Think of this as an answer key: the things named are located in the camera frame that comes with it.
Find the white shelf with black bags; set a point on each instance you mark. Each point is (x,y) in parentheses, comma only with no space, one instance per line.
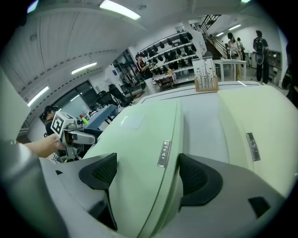
(172,53)

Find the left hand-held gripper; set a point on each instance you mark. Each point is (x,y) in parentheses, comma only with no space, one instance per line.
(58,123)

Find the pale green sheet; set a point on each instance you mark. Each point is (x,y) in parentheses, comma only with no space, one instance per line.
(256,116)

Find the white square table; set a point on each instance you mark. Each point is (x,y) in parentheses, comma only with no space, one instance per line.
(230,62)

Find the person's left forearm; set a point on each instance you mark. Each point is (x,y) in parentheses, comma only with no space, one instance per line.
(39,148)

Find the green cup stack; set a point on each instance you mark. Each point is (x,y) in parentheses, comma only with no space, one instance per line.
(85,120)

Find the checkered cloth table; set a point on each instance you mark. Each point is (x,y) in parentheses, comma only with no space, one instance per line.
(164,79)

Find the blue cloth covered table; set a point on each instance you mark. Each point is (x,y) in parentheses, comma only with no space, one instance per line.
(102,116)

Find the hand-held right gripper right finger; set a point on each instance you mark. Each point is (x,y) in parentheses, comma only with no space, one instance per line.
(232,186)

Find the staircase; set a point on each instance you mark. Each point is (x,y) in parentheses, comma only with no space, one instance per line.
(214,46)

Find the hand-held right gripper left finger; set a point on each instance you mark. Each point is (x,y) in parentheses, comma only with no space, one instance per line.
(69,181)

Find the wooden card holder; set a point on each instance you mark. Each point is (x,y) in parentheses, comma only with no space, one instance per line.
(206,72)

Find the black office chair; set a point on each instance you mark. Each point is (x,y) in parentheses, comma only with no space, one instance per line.
(118,95)
(102,97)

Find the tall pale green box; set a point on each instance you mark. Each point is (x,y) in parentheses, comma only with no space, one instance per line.
(139,139)

